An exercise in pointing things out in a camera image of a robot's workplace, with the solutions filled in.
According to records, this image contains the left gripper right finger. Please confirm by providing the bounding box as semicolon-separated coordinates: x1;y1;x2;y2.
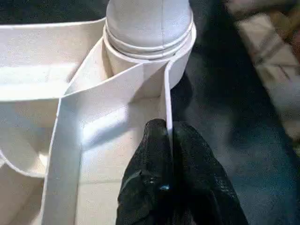
172;121;249;225

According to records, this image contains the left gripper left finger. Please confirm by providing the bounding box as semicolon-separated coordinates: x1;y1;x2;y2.
116;118;174;225

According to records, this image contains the white plastic table top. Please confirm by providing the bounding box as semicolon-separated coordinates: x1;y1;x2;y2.
0;17;197;225

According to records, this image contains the white plastic table leg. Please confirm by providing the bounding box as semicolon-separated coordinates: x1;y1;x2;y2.
104;0;195;60

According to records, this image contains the black mat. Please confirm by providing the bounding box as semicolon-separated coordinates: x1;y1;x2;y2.
170;0;300;225

